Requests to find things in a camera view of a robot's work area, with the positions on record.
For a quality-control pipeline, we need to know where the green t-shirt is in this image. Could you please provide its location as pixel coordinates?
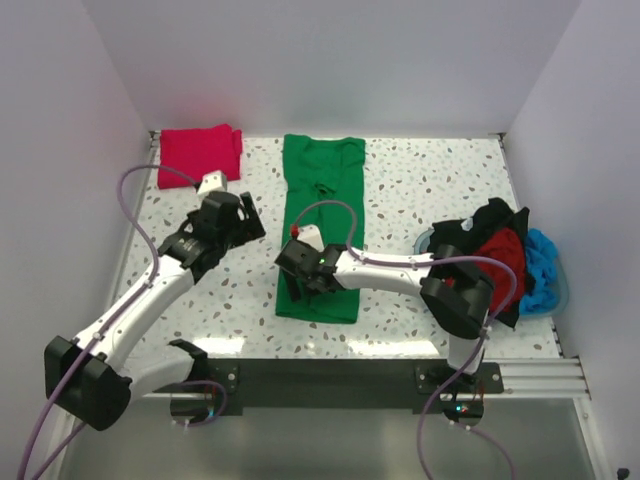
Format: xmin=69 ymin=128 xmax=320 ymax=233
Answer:
xmin=274 ymin=133 xmax=367 ymax=325

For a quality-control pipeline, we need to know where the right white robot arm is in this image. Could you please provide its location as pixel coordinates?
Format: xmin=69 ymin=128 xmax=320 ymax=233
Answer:
xmin=275 ymin=239 xmax=494 ymax=393

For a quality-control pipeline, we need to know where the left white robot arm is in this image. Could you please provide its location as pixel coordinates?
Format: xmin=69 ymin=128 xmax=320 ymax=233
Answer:
xmin=44 ymin=191 xmax=265 ymax=431

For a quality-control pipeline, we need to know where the folded pink red t-shirt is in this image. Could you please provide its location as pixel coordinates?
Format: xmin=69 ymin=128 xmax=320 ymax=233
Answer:
xmin=160 ymin=124 xmax=243 ymax=182

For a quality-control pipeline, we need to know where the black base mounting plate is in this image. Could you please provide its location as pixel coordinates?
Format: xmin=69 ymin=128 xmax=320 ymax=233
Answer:
xmin=169 ymin=357 xmax=504 ymax=417

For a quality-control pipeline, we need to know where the translucent blue laundry basket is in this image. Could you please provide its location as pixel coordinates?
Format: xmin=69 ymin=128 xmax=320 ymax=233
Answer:
xmin=412 ymin=227 xmax=570 ymax=321

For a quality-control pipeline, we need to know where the black t-shirt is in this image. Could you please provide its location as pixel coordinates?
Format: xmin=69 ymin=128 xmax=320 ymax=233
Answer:
xmin=426 ymin=198 xmax=534 ymax=327

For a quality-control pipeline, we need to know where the dark red t-shirt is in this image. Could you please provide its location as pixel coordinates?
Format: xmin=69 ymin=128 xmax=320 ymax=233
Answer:
xmin=430 ymin=227 xmax=526 ymax=314

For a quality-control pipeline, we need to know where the bright blue t-shirt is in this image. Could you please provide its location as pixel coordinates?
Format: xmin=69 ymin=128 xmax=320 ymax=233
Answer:
xmin=519 ymin=228 xmax=559 ymax=316

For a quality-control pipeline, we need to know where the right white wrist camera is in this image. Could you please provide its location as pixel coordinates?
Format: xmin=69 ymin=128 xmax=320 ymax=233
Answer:
xmin=290 ymin=224 xmax=324 ymax=251

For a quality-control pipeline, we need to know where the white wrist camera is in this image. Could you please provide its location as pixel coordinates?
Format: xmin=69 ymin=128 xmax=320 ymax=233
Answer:
xmin=196 ymin=170 xmax=227 ymax=198
xmin=290 ymin=224 xmax=324 ymax=251

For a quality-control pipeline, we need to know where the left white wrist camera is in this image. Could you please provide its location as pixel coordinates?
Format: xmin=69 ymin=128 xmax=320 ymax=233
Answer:
xmin=196 ymin=170 xmax=227 ymax=198

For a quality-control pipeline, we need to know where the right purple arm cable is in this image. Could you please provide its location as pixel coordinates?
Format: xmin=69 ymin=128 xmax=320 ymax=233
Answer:
xmin=294 ymin=199 xmax=519 ymax=480

